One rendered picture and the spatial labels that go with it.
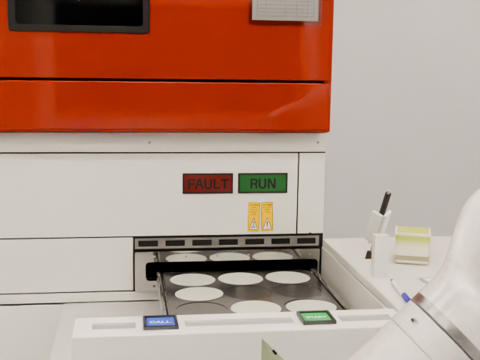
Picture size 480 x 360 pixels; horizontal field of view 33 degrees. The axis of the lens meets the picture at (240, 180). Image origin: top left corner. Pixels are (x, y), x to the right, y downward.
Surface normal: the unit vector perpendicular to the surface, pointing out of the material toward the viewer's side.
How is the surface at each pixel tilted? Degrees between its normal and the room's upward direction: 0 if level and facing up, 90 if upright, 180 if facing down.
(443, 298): 50
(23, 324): 90
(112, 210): 90
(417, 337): 59
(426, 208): 90
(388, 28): 90
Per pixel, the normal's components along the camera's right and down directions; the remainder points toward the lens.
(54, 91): 0.14, 0.15
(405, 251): -0.22, 0.14
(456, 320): -0.25, -0.26
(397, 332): -0.59, -0.61
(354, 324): 0.01, -0.99
